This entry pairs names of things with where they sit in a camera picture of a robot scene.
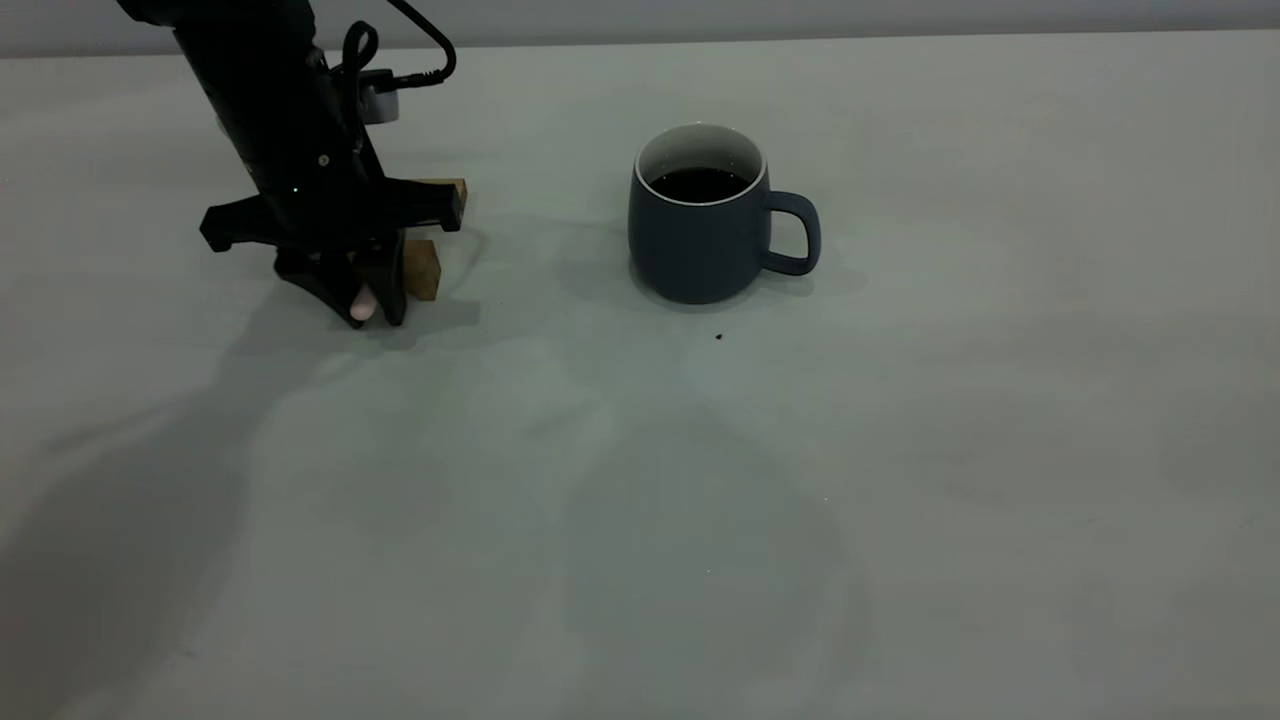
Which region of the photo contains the black camera cable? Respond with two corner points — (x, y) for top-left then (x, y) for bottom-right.
(340, 0), (458, 91)

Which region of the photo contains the arched wooden block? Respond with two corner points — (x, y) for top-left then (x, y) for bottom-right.
(404, 240), (442, 302)

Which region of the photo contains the black coffee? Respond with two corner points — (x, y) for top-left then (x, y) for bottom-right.
(648, 168), (751, 204)

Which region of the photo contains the dark grey ceramic mug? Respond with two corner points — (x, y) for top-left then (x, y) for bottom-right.
(627, 122), (823, 306)

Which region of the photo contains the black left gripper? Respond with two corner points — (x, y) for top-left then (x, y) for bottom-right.
(175, 20), (467, 328)

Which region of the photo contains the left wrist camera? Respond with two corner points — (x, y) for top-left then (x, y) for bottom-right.
(348, 68), (401, 125)

